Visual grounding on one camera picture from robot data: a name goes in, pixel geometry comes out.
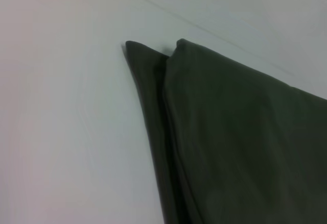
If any dark green t-shirt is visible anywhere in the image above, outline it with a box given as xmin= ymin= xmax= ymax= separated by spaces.
xmin=124 ymin=38 xmax=327 ymax=224

